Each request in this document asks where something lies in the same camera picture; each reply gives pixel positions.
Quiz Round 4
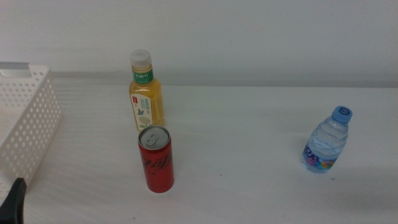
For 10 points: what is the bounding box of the red cola can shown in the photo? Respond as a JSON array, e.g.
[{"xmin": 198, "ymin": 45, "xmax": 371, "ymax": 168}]
[{"xmin": 137, "ymin": 124, "xmax": 175, "ymax": 194}]

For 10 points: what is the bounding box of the yellow tea bottle green label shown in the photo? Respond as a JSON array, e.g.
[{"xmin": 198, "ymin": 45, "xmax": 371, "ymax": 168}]
[{"xmin": 128, "ymin": 49, "xmax": 165, "ymax": 133}]

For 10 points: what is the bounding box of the white perforated plastic basket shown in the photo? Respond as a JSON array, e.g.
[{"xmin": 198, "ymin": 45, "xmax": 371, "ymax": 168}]
[{"xmin": 0, "ymin": 61, "xmax": 62, "ymax": 195}]

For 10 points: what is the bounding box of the small water bottle blue cap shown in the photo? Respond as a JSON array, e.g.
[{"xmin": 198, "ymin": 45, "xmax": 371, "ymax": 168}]
[{"xmin": 301, "ymin": 105, "xmax": 353, "ymax": 174}]

